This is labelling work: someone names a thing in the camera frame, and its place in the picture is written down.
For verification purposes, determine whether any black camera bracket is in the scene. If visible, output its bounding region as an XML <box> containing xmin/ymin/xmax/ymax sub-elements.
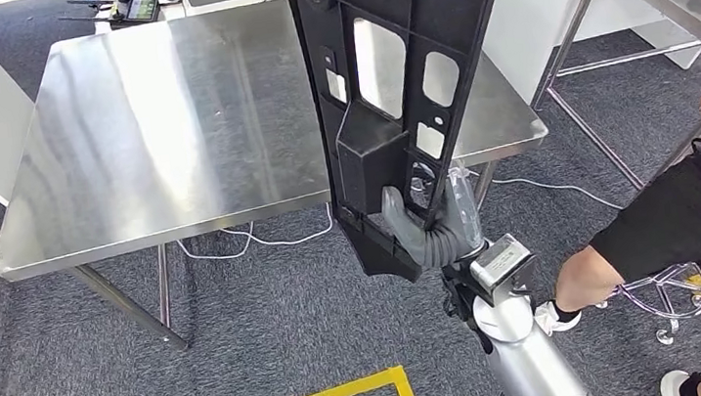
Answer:
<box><xmin>438</xmin><ymin>259</ymin><xmax>504</xmax><ymax>360</ymax></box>

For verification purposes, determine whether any white floor cable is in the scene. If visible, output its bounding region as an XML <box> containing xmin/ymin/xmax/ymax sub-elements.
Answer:
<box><xmin>171</xmin><ymin>155</ymin><xmax>624</xmax><ymax>266</ymax></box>

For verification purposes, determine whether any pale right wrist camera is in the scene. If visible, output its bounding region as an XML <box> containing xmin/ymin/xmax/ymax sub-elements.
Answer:
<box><xmin>466</xmin><ymin>231</ymin><xmax>541</xmax><ymax>305</ymax></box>

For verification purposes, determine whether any chrome swivel stool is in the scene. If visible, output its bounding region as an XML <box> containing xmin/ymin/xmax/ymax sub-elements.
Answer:
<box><xmin>592</xmin><ymin>260</ymin><xmax>701</xmax><ymax>354</ymax></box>

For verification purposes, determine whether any black remote controller with screen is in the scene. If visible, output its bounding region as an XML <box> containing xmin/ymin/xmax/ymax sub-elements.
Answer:
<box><xmin>56</xmin><ymin>0</ymin><xmax>164</xmax><ymax>36</ymax></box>

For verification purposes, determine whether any stainless steel workbench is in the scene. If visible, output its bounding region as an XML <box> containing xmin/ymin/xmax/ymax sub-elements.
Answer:
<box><xmin>0</xmin><ymin>0</ymin><xmax>569</xmax><ymax>372</ymax></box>

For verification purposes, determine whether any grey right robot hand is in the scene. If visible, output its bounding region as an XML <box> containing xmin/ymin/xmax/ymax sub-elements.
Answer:
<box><xmin>375</xmin><ymin>155</ymin><xmax>487</xmax><ymax>275</ymax></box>

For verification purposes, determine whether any person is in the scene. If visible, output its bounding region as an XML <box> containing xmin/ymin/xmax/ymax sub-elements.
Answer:
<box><xmin>510</xmin><ymin>58</ymin><xmax>701</xmax><ymax>396</ymax></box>

